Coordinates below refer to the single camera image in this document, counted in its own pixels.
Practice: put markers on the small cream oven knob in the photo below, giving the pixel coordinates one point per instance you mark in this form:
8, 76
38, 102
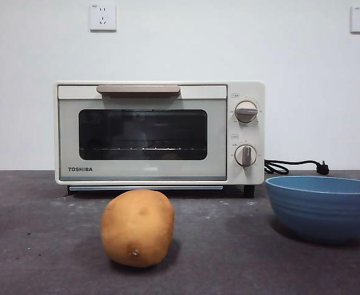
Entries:
246, 155

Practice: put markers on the cream Toshiba toaster oven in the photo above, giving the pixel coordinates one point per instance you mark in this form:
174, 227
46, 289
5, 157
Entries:
247, 89

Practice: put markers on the brown potato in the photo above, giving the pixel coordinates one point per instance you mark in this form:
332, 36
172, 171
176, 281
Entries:
136, 227

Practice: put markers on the blue ribbed bowl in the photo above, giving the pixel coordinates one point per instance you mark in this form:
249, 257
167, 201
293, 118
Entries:
321, 215

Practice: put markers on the large cream oven knob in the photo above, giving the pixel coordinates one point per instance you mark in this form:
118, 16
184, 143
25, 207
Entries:
246, 112

